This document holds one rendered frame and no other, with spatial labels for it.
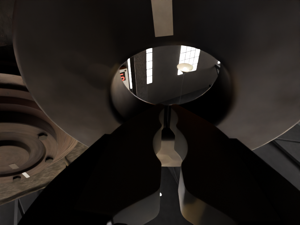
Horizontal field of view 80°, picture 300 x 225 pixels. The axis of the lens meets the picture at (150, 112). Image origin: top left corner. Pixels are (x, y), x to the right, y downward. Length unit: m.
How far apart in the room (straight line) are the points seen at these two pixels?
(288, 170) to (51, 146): 9.33
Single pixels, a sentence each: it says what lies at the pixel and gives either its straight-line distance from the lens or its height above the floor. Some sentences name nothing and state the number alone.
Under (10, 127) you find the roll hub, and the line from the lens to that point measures 0.61.
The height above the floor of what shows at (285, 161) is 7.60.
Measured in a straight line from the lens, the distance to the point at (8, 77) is 0.62.
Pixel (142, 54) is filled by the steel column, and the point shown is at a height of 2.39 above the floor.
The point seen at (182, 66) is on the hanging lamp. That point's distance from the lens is 7.31.
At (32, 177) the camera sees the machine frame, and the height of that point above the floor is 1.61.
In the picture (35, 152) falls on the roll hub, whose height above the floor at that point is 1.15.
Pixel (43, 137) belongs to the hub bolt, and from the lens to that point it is 0.64.
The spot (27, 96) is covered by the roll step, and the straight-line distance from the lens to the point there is 0.63.
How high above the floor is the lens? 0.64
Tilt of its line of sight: 46 degrees up
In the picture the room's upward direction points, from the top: 180 degrees clockwise
